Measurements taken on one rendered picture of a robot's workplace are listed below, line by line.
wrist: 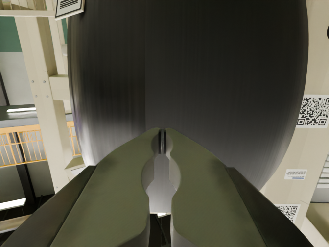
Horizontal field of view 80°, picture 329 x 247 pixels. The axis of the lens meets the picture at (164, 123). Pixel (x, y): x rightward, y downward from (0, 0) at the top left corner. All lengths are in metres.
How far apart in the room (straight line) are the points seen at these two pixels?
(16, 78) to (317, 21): 9.86
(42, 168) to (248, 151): 11.20
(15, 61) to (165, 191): 9.73
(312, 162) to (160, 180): 0.42
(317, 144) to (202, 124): 0.39
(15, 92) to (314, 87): 10.00
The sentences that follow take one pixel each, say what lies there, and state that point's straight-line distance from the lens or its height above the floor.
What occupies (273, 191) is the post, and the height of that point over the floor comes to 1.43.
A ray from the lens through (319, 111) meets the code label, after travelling 0.54.
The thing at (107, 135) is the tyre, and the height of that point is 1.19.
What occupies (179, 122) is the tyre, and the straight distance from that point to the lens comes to 0.22.
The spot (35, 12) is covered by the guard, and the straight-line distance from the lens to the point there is 0.94.
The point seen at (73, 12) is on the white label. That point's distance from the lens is 0.26.
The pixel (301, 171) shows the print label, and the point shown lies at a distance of 0.60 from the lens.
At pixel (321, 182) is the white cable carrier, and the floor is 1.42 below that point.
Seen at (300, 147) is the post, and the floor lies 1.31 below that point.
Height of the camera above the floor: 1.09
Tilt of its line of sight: 21 degrees up
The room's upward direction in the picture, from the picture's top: 179 degrees counter-clockwise
